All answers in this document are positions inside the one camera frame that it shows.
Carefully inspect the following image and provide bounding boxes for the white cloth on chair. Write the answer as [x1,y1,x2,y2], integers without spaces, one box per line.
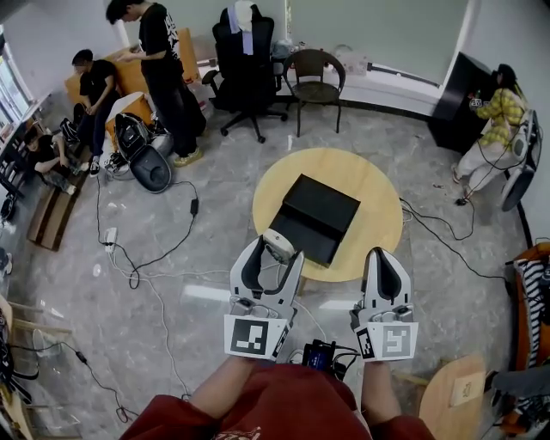
[227,0,255,56]

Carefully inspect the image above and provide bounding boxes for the orange sofa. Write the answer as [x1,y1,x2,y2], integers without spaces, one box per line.
[502,242,550,435]
[64,27,203,98]

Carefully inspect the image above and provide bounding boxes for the person's left forearm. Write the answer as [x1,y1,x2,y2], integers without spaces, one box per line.
[188,357,259,420]

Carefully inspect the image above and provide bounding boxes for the person's right forearm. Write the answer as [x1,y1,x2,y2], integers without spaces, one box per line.
[359,360,403,425]

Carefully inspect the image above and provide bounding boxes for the clear water jug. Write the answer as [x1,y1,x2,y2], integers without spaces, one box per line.
[188,81,215,124]

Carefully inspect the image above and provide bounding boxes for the striped cloth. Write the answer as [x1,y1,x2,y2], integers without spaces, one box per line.
[513,260,550,369]

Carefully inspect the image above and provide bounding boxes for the black office chair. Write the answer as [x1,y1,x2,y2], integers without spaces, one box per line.
[201,0,289,144]

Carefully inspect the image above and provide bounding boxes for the grey backpack rig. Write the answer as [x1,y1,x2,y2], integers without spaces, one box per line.
[500,109,543,212]

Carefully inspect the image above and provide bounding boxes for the open grey backpack shell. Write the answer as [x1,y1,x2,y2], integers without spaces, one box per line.
[114,112,173,194]

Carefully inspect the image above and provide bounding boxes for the wooden step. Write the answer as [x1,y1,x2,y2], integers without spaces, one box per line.
[26,169,94,253]

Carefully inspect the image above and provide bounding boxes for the round wooden table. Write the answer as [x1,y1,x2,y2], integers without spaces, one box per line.
[252,148,404,297]

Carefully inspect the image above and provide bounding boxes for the small white object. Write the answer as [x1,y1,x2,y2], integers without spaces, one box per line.
[261,228,296,264]

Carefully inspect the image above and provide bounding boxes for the clear plastic bag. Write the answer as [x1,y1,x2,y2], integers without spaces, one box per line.
[334,42,370,76]

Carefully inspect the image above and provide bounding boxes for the oval wooden table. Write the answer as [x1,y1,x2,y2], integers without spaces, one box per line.
[419,354,486,440]

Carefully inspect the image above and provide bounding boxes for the black device cable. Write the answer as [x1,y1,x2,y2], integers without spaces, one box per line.
[333,346,362,382]

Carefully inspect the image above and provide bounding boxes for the white floor cable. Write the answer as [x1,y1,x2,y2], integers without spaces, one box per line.
[105,244,327,399]

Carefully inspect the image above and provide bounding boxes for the black cabinet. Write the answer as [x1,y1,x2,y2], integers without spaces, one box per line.
[428,51,502,156]

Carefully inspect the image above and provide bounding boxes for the small wooden block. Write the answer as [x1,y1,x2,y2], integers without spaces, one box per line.
[450,372,485,407]

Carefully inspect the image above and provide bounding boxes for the grey garment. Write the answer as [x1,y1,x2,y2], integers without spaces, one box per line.
[485,364,550,400]

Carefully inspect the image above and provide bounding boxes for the dark wicker chair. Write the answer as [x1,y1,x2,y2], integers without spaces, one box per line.
[282,48,347,138]

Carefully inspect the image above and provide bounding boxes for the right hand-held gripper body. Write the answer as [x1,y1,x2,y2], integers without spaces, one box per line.
[350,304,420,363]

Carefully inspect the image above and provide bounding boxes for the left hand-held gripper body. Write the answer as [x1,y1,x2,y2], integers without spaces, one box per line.
[223,294,297,361]

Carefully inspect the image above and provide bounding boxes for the black chest device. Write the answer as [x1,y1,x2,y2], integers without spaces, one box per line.
[302,339,349,379]

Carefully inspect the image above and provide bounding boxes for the wooden chair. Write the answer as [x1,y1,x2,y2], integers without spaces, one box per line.
[0,296,74,435]

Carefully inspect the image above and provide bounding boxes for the person's red shirt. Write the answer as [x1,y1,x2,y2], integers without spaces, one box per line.
[119,364,435,440]

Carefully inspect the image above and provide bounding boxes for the black box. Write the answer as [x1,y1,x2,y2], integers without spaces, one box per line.
[268,173,362,270]

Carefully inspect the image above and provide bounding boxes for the black desk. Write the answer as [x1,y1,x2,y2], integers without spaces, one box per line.
[0,128,34,201]

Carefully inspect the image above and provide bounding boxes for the black floor cable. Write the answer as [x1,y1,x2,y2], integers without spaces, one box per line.
[399,197,512,280]
[96,171,201,290]
[10,341,138,425]

